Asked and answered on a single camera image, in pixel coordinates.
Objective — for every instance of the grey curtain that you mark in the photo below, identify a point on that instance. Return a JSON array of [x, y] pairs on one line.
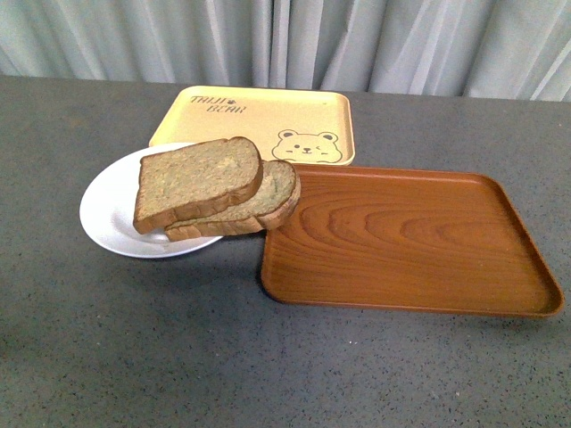
[[486, 49]]

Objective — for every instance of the lower bread slice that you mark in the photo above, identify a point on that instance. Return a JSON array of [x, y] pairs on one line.
[[269, 208]]

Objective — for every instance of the brown bread slice top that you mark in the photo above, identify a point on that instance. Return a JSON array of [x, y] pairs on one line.
[[195, 181]]

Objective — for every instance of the white round plate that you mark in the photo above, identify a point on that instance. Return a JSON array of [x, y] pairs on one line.
[[107, 209]]

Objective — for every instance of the yellow bear tray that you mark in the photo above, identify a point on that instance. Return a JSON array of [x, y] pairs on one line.
[[298, 126]]

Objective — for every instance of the brown wooden tray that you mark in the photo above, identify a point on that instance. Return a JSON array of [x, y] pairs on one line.
[[407, 239]]

